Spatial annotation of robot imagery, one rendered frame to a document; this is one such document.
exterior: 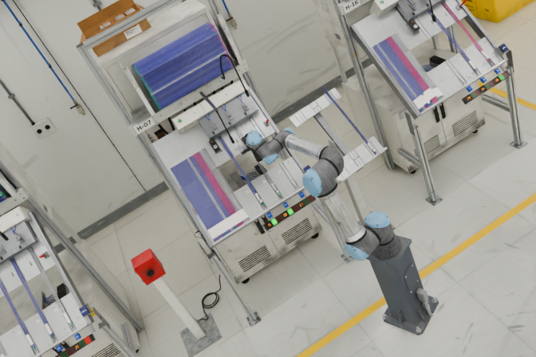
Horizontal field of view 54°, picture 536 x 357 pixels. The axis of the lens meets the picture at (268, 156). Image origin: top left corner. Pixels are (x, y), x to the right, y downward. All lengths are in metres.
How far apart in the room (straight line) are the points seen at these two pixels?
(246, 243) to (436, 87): 1.56
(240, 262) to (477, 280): 1.47
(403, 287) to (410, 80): 1.26
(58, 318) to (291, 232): 1.53
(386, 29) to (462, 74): 0.55
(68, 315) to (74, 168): 1.90
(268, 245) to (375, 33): 1.55
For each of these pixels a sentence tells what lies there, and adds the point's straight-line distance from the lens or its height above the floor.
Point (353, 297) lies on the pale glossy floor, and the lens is 3.39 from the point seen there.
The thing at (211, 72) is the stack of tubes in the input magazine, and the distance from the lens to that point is 3.08.
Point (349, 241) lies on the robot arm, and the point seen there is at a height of 0.79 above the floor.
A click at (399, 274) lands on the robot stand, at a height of 0.46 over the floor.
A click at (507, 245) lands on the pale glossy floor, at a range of 3.45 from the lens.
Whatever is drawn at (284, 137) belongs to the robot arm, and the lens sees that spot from 2.72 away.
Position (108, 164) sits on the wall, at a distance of 4.84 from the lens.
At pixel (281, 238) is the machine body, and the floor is 0.20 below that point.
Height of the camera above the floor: 2.62
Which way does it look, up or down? 33 degrees down
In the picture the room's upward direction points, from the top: 26 degrees counter-clockwise
